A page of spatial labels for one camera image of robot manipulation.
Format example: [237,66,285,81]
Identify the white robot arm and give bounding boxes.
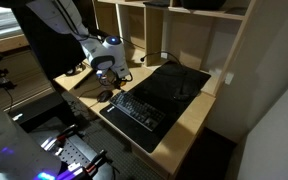
[26,0,130,79]

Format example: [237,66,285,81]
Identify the black desk mat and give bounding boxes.
[100,63,210,153]

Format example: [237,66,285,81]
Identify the grey mechanical keyboard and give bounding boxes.
[109,91,165,131]

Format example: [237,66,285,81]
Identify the black red computer mouse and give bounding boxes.
[97,90,113,102]

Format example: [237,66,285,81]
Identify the wooden shelf unit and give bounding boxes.
[92,0,262,98]

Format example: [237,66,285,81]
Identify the black mouse cable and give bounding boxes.
[78,84,103,99]

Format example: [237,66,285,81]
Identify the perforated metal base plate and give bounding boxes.
[30,116,115,180]

